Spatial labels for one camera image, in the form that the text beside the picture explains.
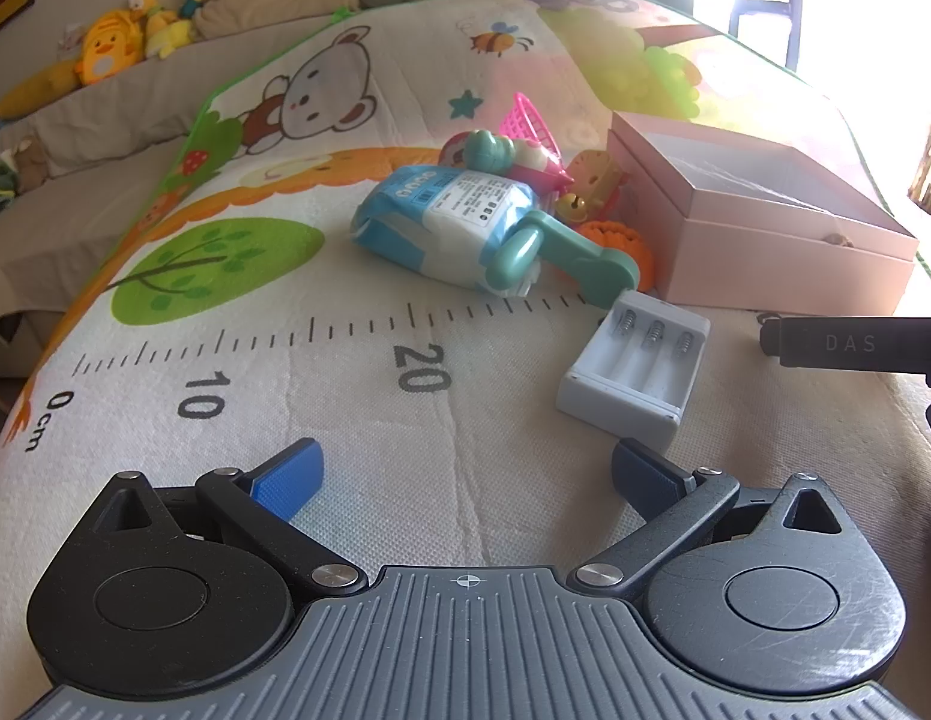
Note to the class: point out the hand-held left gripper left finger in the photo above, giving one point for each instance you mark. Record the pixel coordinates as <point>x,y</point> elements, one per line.
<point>289,476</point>

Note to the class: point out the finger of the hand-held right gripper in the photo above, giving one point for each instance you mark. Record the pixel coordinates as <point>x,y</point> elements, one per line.
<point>848,345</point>

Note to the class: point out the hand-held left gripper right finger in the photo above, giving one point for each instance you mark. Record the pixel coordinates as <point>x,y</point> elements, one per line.
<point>645,472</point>

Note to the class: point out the grey battery charger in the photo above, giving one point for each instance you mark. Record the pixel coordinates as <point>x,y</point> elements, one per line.
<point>623,405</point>

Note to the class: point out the pink cardboard box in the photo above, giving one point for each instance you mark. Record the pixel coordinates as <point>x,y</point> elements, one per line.
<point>773,255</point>

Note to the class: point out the blue white tissue pack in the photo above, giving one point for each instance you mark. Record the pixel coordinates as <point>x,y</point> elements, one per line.
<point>435,225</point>

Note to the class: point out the pink toy basket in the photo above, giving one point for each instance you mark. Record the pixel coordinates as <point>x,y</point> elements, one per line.
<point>529,120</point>

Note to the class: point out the printed cartoon play mat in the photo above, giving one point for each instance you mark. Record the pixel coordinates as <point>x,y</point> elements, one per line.
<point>285,390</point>

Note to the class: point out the brown wicker object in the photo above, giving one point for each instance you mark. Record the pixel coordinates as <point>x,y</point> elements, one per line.
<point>930,172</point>

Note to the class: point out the teal toy roller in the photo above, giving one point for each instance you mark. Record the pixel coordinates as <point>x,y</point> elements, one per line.
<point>578,251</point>

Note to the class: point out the orange toy pumpkin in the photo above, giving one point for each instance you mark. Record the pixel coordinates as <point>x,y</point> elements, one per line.
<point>623,236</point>

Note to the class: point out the brown toy biscuit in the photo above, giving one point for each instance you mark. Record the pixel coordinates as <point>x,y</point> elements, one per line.
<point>594,174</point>

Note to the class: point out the teal plastic toy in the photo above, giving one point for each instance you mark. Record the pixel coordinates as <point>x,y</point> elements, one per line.
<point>488,151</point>

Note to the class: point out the sofa with beige cover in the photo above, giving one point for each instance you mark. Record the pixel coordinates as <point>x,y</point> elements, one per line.
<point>97,142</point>

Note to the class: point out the brown bear plush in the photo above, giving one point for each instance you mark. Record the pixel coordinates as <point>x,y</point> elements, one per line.
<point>30,165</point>

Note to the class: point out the long yellow plush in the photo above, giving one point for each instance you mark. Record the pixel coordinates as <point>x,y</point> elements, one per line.
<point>37,90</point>

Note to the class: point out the small white yellow duck plush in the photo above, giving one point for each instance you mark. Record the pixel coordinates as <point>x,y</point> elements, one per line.
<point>161,22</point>

